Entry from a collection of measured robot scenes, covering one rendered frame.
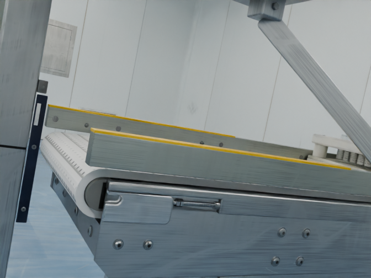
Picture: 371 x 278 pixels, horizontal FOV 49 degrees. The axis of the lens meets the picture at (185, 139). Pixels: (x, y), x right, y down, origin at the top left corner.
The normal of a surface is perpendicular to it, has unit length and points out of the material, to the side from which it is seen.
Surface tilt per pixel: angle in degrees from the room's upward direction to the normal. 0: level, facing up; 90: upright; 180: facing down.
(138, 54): 90
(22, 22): 90
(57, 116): 90
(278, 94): 90
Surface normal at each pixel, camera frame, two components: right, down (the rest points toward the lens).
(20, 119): 0.44, 0.16
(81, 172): -0.55, -0.72
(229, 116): -0.80, -0.11
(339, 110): -0.10, 0.00
